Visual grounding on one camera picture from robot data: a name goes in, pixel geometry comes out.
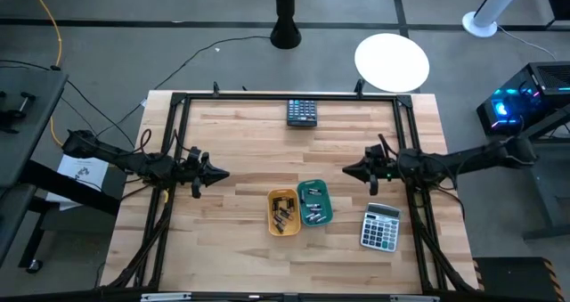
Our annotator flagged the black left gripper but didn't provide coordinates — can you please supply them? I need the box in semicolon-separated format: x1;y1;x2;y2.
180;152;231;199

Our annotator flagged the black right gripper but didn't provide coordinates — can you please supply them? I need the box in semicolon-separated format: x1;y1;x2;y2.
341;159;395;196

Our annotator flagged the green plastic bin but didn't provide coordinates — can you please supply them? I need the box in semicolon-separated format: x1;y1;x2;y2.
296;178;335;228

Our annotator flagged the silver calculator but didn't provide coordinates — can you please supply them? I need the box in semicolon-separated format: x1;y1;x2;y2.
359;202;402;253

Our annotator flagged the black calculator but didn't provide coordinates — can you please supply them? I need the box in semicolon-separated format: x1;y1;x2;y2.
286;98;319;128

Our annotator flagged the yellow plastic bin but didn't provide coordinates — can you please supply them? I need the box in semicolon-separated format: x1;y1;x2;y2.
266;187;303;238

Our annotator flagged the white round disc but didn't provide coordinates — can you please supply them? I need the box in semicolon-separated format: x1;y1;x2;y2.
354;33;431;94

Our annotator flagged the black floor beam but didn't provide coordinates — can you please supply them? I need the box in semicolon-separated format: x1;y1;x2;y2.
20;159;122;216

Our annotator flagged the black pole stand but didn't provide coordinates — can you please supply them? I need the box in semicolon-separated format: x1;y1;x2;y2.
270;0;303;50

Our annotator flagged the dark metal stand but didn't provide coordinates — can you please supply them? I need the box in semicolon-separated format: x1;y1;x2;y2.
489;105;570;241

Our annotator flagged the white tower fan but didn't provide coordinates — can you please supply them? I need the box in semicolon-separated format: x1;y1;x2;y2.
461;0;531;38

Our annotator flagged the black box with striped edges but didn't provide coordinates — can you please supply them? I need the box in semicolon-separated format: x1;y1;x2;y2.
471;256;565;302

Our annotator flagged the grey side table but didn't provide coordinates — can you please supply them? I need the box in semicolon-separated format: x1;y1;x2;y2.
0;65;69;267

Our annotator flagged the black computer case with lights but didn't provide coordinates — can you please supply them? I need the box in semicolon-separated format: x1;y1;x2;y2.
476;61;570;137

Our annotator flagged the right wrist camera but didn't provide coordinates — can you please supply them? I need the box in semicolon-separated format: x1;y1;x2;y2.
364;143;385;161

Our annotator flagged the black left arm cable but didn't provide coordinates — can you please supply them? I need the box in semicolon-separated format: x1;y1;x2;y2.
138;127;153;155

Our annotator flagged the black metal table frame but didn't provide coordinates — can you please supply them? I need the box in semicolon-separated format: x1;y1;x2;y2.
106;91;476;293

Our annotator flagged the black floor cable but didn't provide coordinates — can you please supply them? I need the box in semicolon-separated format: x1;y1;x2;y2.
0;59;137;151
95;35;272;138

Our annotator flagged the silver metal bracket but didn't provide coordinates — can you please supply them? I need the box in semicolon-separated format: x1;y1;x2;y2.
389;294;440;302
140;291;192;302

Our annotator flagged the yellow cable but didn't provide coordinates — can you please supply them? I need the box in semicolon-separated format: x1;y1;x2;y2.
24;0;64;147

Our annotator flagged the white fan cable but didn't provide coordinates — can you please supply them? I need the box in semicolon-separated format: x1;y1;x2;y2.
496;24;558;61

